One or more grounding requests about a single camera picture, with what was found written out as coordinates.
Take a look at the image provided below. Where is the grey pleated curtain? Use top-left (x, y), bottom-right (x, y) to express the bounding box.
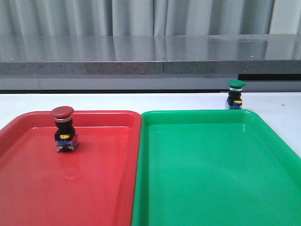
top-left (0, 0), bottom-right (301, 36)

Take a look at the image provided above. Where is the grey stone counter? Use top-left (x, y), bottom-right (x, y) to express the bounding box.
top-left (0, 34), bottom-right (301, 93)

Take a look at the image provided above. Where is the red plastic tray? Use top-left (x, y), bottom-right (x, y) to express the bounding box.
top-left (0, 111), bottom-right (142, 226)

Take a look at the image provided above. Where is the green plastic tray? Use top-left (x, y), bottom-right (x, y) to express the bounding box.
top-left (132, 110), bottom-right (301, 226)

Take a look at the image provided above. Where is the red mushroom push button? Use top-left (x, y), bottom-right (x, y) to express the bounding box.
top-left (51, 106), bottom-right (79, 152)

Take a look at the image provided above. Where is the green mushroom push button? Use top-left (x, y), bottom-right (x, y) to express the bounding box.
top-left (226, 80), bottom-right (246, 109)

